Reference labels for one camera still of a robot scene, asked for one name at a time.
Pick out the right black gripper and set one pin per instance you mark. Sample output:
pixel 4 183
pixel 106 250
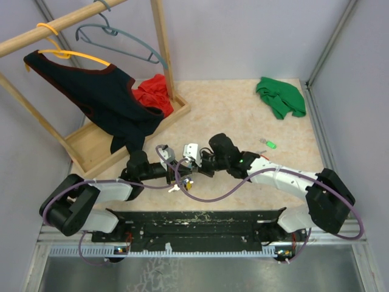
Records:
pixel 202 169

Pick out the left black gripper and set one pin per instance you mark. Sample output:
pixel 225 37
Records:
pixel 171 173

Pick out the large keyring with blue handle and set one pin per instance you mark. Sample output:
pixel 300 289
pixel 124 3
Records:
pixel 182 174

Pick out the bunch of tagged keys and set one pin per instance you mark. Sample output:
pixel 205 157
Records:
pixel 182 185

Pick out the red tagged key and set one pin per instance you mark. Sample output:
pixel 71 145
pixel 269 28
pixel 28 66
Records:
pixel 262 154

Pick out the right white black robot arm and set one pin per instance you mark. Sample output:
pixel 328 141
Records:
pixel 327 200

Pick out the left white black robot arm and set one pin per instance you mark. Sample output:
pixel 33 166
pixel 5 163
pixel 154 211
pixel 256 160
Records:
pixel 69 208

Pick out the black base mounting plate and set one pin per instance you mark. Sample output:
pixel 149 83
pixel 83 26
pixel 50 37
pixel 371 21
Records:
pixel 199 231

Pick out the green tagged key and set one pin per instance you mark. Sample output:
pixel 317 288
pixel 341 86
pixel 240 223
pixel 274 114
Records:
pixel 268 143

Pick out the red crumpled cloth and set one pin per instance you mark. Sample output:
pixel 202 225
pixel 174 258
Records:
pixel 153 93

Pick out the wooden clothes rack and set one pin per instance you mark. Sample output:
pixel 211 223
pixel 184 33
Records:
pixel 88 147

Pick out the dark navy tank top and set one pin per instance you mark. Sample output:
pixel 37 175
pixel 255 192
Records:
pixel 105 97

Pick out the green crumpled cloth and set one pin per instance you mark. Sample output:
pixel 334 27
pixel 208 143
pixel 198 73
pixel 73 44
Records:
pixel 282 98

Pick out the grey-blue plastic hanger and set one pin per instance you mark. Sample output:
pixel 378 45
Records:
pixel 125 43

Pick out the yellow plastic hanger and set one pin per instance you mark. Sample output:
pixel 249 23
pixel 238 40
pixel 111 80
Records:
pixel 63 54

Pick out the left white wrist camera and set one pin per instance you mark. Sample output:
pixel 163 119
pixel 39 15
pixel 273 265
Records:
pixel 166 155

